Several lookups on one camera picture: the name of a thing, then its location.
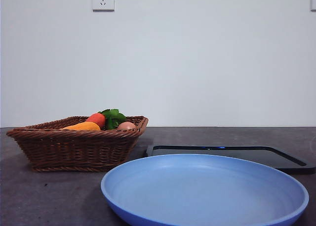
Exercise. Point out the yellow corn cob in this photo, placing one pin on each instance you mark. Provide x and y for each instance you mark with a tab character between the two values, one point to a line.
84	126

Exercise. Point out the blue round plate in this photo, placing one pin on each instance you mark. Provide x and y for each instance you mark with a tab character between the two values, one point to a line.
202	194

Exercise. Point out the brown wicker basket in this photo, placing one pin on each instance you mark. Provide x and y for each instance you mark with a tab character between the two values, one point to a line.
74	149

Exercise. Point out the brown egg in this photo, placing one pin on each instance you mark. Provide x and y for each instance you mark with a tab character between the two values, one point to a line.
126	126

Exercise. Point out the orange carrot with green leaves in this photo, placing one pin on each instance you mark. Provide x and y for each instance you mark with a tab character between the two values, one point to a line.
97	119

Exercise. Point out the dark rectangular tray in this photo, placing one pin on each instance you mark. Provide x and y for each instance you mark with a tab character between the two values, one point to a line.
276	159

